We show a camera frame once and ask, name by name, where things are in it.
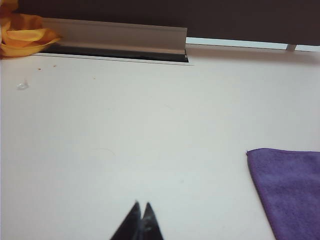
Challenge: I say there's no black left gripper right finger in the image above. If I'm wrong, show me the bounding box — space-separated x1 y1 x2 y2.
140 201 165 240

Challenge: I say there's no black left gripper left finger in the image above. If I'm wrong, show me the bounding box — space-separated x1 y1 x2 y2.
109 200 143 240

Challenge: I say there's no purple microfibre cloth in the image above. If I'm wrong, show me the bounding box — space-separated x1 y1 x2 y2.
246 147 320 240

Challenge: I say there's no orange cloth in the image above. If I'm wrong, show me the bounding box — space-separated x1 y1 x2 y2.
0 0 63 60

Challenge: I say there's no clear plastic scrap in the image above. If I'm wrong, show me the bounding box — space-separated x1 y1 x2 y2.
15 79 31 91

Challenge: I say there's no wide brown desk partition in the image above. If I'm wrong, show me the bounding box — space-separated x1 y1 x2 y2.
14 0 320 47

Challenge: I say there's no grey cable tray flap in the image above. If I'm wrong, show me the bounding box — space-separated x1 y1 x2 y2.
41 17 188 58

